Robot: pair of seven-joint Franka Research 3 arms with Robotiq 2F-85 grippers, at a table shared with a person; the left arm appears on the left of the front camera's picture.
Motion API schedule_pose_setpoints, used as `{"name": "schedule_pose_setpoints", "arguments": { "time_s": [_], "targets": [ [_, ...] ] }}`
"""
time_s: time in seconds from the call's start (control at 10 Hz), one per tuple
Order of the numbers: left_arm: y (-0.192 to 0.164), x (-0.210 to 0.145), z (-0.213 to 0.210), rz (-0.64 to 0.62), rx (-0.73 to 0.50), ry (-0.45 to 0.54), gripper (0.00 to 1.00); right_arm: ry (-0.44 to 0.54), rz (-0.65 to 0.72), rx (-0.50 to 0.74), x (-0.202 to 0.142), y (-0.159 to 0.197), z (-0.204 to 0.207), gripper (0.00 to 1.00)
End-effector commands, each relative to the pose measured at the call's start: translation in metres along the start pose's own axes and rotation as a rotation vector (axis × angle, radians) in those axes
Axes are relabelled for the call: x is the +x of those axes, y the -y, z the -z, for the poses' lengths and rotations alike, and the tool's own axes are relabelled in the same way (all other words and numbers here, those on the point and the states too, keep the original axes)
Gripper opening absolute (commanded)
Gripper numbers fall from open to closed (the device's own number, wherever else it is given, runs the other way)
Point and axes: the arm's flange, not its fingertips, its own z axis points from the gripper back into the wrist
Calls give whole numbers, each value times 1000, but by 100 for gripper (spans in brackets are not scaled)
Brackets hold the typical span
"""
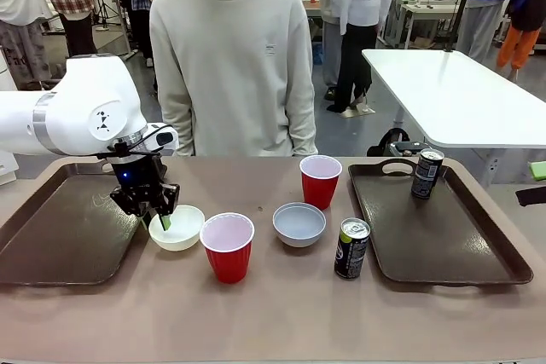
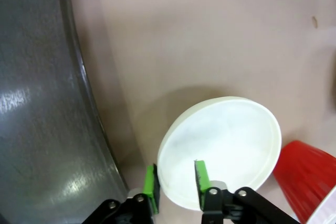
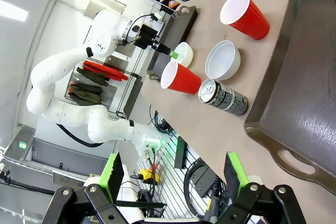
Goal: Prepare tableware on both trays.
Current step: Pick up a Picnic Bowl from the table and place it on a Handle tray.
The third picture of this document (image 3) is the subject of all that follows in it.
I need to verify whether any black green-padded right gripper finger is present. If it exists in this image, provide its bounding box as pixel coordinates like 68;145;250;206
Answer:
223;151;307;224

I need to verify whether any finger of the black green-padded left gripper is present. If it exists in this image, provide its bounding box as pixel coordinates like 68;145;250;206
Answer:
52;152;148;224

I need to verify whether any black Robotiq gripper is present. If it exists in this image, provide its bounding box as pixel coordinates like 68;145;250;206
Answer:
132;23;180;59

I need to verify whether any small white bowl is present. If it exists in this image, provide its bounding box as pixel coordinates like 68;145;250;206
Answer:
173;41;194;68

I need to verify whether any black power supply box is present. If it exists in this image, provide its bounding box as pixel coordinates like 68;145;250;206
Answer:
192;165;218;198

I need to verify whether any small red plastic cup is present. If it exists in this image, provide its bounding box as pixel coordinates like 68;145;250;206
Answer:
160;60;202;95

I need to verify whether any yellow emergency stop box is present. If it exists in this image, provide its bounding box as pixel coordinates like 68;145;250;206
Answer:
138;164;160;185

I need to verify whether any large white bowl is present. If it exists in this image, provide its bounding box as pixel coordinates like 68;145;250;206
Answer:
205;40;241;81

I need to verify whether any red clamp bundle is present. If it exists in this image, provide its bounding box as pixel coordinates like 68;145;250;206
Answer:
82;60;130;82

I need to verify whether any silver metal plate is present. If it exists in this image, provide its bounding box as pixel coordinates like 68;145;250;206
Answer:
83;0;127;17

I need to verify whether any black patterned drink can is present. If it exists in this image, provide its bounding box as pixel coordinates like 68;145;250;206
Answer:
198;78;249;117

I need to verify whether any olive green cloth bundle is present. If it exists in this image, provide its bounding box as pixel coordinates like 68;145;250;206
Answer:
76;67;110;87
67;82;103;105

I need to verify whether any large red plastic cup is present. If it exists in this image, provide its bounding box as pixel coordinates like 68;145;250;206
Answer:
219;0;271;41

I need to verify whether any brown plastic serving tray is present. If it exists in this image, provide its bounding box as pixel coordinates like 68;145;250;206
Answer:
244;0;336;196

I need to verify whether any black yellow cable plug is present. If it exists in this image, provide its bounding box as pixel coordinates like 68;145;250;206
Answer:
204;176;224;223

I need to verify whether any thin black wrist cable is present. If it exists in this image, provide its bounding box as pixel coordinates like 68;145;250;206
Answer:
117;13;158;46

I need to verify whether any black coiled cable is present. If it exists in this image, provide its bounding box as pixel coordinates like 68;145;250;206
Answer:
183;157;232;218

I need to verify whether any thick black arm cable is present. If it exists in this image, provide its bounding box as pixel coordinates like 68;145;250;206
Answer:
56;123;105;148

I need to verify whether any black flat bracket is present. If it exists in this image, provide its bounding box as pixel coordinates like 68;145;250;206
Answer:
174;135;187;169

